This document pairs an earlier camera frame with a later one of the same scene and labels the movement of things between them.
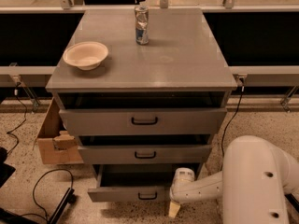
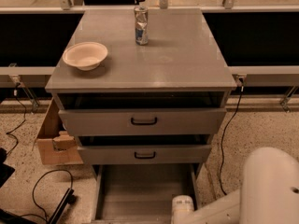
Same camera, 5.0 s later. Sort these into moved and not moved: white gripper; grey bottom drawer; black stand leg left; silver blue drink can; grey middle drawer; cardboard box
Moved: grey bottom drawer; white gripper
Not moved: cardboard box; black stand leg left; silver blue drink can; grey middle drawer
